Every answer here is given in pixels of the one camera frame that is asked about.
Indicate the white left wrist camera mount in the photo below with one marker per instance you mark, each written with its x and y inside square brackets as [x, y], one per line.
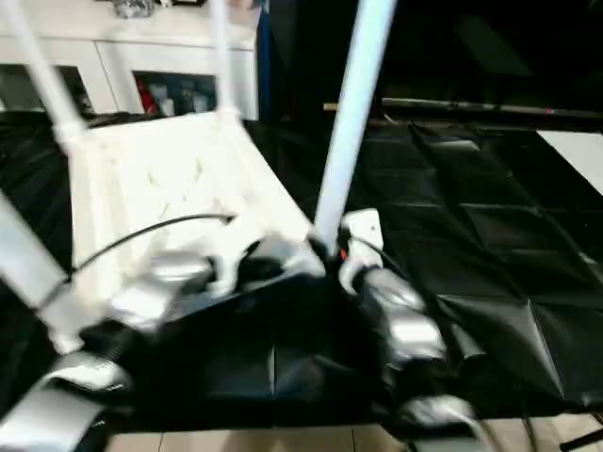
[231, 266]

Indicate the white glass-door cabinet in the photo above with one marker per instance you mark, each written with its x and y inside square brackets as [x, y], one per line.
[118, 47]

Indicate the red white bottle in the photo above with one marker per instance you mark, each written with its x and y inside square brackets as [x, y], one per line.
[143, 96]

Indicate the grey patterned bundle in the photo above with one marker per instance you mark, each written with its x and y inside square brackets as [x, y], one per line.
[134, 8]

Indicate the white plastic table leg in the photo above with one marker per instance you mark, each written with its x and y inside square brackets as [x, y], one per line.
[223, 56]
[28, 263]
[47, 70]
[353, 117]

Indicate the black work surface mat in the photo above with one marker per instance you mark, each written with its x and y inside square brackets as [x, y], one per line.
[471, 212]

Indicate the dark grey tube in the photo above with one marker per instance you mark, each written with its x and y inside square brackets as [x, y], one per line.
[494, 108]

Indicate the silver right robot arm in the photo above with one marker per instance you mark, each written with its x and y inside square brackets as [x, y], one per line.
[405, 320]

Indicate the white plastic table top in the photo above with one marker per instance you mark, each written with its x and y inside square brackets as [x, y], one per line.
[165, 179]

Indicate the black backdrop cloth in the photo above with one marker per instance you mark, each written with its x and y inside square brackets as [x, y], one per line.
[447, 47]

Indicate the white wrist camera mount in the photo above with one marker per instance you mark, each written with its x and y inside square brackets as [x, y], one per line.
[231, 266]
[365, 226]

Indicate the small yellow tag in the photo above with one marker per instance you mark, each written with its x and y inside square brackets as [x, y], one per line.
[331, 106]

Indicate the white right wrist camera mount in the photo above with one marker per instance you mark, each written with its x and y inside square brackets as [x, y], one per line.
[365, 226]

